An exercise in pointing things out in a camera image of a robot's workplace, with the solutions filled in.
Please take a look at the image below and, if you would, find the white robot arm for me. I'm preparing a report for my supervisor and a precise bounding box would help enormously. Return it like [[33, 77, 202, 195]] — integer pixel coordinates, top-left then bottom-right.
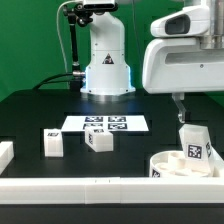
[[83, 0, 224, 122]]

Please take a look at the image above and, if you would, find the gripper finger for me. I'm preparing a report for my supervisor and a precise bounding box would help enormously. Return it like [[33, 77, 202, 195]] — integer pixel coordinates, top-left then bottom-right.
[[172, 93, 191, 123]]

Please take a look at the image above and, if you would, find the black cable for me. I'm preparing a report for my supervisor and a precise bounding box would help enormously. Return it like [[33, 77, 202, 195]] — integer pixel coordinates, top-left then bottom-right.
[[32, 72, 86, 91]]

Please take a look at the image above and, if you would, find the white marker sheet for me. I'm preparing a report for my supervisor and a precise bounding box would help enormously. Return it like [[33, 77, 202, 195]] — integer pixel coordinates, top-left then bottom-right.
[[61, 115, 149, 132]]

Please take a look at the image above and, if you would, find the white round stool seat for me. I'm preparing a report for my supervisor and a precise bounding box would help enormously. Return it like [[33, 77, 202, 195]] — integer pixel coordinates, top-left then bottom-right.
[[149, 150, 224, 178]]

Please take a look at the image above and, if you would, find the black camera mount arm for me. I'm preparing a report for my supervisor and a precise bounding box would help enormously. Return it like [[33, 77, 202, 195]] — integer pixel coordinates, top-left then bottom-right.
[[63, 3, 93, 77]]

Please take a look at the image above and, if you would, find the white cable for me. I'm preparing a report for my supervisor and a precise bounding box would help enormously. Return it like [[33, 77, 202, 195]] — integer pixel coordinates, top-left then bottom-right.
[[55, 0, 81, 74]]

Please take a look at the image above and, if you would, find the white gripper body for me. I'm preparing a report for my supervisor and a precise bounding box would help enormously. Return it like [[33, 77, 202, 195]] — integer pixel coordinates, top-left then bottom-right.
[[142, 4, 224, 93]]

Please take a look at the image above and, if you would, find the white U-shaped fence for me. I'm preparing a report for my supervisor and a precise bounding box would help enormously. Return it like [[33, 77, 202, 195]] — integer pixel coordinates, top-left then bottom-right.
[[0, 140, 224, 205]]

